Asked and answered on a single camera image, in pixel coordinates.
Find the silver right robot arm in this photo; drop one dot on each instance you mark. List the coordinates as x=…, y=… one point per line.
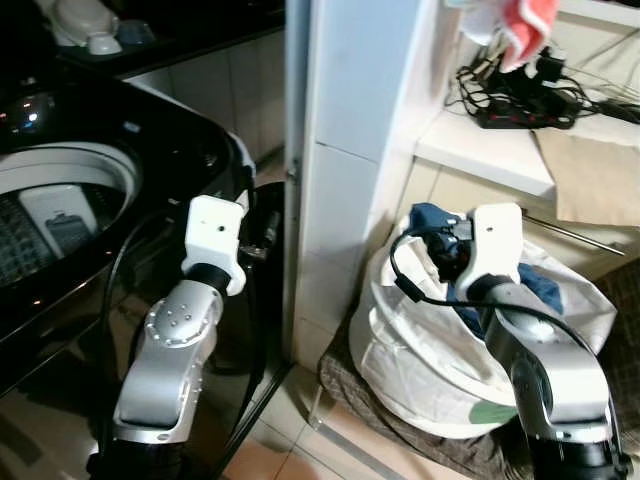
x=555, y=380

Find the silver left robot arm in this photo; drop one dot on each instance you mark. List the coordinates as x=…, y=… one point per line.
x=170, y=340

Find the black top-load washing machine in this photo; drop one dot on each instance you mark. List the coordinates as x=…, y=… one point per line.
x=170, y=150

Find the blue garment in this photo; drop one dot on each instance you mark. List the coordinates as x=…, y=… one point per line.
x=540, y=285

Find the white counter cabinet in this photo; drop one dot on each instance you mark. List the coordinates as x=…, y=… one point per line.
x=480, y=160

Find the white fabric laundry bag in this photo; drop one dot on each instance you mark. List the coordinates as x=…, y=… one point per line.
x=420, y=350

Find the black power strip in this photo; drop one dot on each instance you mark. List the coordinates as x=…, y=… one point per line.
x=525, y=117

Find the brown paper sheet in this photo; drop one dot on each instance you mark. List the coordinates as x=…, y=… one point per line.
x=595, y=175

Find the black plug adapter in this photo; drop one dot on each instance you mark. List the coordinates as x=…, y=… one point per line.
x=550, y=68

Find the black power brick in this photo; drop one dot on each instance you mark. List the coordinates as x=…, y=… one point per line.
x=622, y=108

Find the white cloth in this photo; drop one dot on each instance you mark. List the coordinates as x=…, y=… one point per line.
x=480, y=20

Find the pink towel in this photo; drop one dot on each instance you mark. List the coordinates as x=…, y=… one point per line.
x=530, y=30

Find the white rounded appliance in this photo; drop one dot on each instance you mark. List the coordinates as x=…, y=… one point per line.
x=80, y=20

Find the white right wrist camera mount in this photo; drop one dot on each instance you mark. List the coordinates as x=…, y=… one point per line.
x=495, y=245

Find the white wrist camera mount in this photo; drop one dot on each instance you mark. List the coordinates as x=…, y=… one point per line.
x=212, y=230
x=495, y=245

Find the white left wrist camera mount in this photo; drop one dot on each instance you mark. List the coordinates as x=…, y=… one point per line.
x=212, y=230

